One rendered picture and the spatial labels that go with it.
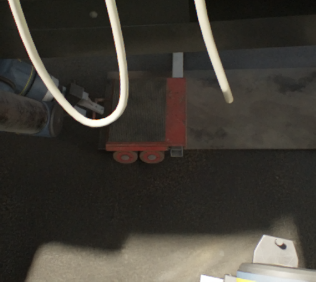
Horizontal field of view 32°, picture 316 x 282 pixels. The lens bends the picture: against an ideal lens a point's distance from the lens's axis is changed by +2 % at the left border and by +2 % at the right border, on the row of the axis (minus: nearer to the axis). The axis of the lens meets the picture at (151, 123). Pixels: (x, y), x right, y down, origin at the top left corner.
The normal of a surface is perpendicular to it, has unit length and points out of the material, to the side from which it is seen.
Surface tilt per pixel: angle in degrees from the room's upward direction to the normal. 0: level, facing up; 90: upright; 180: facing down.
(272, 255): 25
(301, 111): 0
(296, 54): 0
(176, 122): 0
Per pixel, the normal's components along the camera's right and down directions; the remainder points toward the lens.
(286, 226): -0.06, -0.61
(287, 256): -0.11, -0.23
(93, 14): -0.04, 0.79
